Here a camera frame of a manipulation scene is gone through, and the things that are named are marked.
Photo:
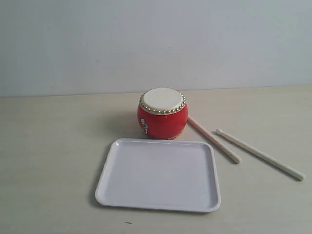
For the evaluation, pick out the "white wooden drumstick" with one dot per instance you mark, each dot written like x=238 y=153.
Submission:
x=269 y=159

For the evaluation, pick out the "pinkish wooden drumstick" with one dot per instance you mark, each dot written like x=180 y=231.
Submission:
x=234 y=157

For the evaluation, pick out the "white plastic tray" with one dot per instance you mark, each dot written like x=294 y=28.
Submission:
x=160 y=175

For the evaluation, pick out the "small red drum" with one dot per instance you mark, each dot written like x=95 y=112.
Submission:
x=162 y=113

